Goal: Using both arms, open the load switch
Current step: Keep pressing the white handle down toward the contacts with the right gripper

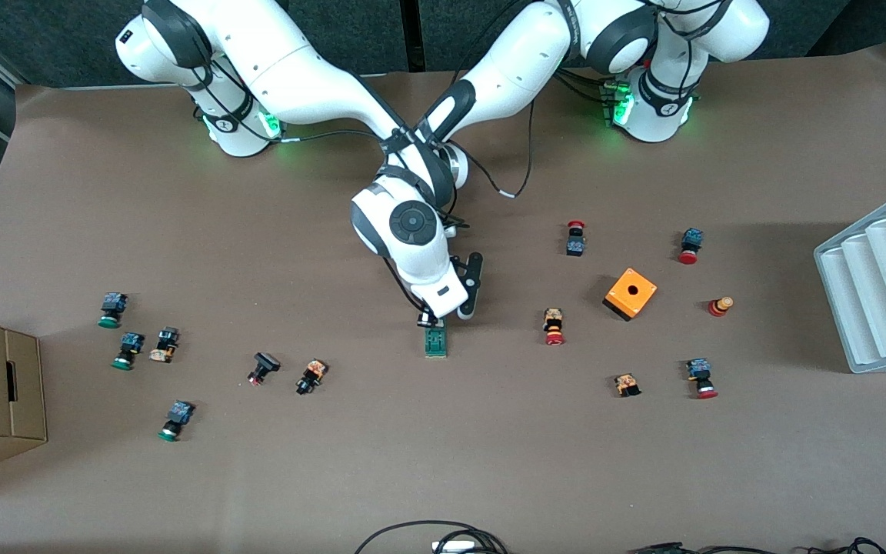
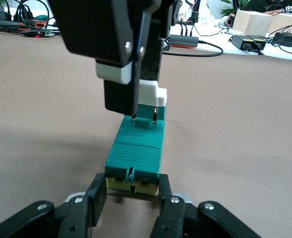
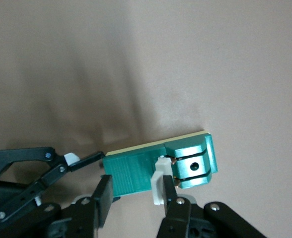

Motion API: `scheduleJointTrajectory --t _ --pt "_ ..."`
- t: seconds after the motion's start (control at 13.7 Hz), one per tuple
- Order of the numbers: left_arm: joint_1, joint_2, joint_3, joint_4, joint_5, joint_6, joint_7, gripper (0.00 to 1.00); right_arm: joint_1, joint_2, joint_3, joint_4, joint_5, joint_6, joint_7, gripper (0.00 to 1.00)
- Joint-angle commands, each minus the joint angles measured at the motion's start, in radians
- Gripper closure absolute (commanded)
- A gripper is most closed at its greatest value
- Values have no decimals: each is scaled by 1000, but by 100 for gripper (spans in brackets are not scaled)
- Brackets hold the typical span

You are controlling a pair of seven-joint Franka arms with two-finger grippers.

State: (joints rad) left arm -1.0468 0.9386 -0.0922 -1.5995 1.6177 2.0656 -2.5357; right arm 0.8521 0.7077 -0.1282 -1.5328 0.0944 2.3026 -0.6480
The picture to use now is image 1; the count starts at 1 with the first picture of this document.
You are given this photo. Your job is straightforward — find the red push button blue block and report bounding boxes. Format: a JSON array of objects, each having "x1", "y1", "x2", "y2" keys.
[
  {"x1": 685, "y1": 358, "x2": 719, "y2": 400},
  {"x1": 677, "y1": 228, "x2": 704, "y2": 265}
]

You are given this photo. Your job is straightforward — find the orange button enclosure box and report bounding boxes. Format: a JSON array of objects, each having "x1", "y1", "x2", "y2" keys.
[{"x1": 603, "y1": 267, "x2": 658, "y2": 322}]

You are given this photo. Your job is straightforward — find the green load switch white lever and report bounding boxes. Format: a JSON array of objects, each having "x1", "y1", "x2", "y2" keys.
[{"x1": 423, "y1": 317, "x2": 448, "y2": 359}]

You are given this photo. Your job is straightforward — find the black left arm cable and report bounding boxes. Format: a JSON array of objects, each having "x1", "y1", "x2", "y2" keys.
[{"x1": 447, "y1": 98, "x2": 536, "y2": 199}]

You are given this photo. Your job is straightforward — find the green push button blue block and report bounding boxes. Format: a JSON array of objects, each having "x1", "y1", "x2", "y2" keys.
[
  {"x1": 157, "y1": 400, "x2": 196, "y2": 443},
  {"x1": 111, "y1": 332, "x2": 145, "y2": 372},
  {"x1": 98, "y1": 292, "x2": 129, "y2": 330}
]

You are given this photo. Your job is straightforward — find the black looped cable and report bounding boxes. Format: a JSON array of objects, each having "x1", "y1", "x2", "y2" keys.
[{"x1": 354, "y1": 520, "x2": 509, "y2": 554}]

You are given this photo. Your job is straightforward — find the black cable bundle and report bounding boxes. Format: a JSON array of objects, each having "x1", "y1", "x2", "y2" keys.
[{"x1": 628, "y1": 537, "x2": 886, "y2": 554}]

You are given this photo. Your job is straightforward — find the black push button orange block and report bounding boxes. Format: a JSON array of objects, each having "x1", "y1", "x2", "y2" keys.
[{"x1": 295, "y1": 359, "x2": 328, "y2": 396}]

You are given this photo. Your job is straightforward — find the white ridged plastic tray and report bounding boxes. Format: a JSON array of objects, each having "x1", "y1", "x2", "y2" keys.
[{"x1": 813, "y1": 183, "x2": 886, "y2": 375}]

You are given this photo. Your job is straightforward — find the black square button red base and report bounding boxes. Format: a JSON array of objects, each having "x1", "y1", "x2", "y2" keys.
[{"x1": 247, "y1": 352, "x2": 281, "y2": 386}]

